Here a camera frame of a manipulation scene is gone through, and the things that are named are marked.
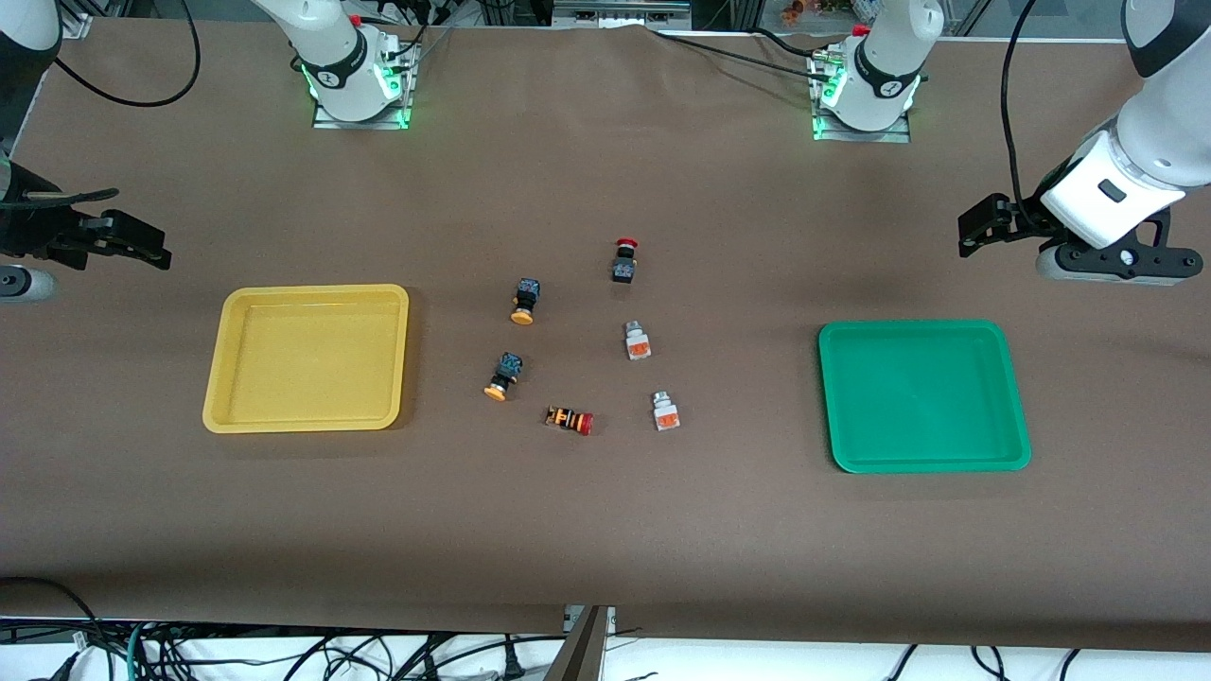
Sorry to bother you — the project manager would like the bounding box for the yellow push button black body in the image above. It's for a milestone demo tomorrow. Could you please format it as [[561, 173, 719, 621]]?
[[483, 351, 526, 403], [509, 276, 542, 326]]

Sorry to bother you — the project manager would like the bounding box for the green plastic tray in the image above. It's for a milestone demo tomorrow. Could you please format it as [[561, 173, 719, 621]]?
[[817, 320, 1033, 474]]

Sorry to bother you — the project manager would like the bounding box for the yellow plastic tray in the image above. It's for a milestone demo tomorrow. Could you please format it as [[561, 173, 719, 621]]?
[[202, 284, 411, 434]]

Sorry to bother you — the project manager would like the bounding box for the table cover sheet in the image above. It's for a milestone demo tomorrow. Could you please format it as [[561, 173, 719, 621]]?
[[0, 19, 1211, 654]]

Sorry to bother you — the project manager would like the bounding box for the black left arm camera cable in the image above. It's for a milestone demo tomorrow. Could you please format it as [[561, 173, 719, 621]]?
[[1001, 0, 1042, 207]]

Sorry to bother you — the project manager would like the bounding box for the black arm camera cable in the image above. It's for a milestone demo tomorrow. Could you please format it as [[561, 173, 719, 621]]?
[[1001, 0, 1042, 207], [52, 0, 202, 108]]

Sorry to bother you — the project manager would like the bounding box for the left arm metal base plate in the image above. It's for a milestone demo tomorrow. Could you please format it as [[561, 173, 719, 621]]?
[[812, 109, 912, 145]]

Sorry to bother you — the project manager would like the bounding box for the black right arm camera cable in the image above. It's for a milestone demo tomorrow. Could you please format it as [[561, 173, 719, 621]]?
[[52, 0, 202, 108]]

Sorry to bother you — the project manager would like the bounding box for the black cable on table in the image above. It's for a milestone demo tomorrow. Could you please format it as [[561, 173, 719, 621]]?
[[752, 26, 848, 58], [648, 28, 824, 75]]

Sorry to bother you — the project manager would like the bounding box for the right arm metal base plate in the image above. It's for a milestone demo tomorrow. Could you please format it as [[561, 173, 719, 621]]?
[[312, 90, 413, 131]]

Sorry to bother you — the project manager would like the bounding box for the black looped floor cable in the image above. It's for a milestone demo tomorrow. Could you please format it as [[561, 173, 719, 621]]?
[[0, 575, 100, 654]]

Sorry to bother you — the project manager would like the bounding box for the thin cable at arm base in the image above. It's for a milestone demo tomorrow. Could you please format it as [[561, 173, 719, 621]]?
[[393, 24, 455, 77]]

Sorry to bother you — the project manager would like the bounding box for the green floor cable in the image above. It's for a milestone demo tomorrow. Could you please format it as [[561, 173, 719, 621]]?
[[126, 620, 157, 681]]

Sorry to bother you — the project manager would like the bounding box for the aluminium frame post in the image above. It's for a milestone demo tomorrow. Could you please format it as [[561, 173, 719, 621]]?
[[544, 605, 618, 681]]

